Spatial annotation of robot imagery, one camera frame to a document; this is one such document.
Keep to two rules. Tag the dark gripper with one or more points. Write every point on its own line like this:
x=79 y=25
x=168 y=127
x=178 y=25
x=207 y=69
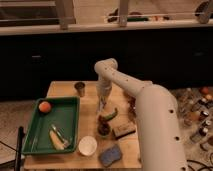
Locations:
x=103 y=127

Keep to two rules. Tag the blue towel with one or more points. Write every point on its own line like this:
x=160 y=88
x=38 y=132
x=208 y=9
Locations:
x=110 y=155

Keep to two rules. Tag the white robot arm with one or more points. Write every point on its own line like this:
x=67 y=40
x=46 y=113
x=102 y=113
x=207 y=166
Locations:
x=160 y=143

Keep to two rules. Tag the brown scrub sponge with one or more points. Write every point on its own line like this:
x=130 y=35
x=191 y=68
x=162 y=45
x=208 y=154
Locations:
x=124 y=130

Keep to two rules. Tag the white bowl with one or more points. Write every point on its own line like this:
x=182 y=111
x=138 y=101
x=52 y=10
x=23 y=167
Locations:
x=87 y=145

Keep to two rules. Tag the green plastic tray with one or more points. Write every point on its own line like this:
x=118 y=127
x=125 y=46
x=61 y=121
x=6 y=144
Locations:
x=61 y=112

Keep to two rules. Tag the metal fork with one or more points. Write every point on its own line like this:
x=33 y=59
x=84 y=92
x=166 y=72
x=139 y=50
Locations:
x=65 y=142

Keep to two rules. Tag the metal cup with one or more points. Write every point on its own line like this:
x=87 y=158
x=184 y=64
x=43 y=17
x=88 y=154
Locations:
x=80 y=88

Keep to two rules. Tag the orange fruit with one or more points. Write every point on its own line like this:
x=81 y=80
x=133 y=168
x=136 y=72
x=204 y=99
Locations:
x=45 y=107

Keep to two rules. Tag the black stand pole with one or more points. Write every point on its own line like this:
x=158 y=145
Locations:
x=18 y=154

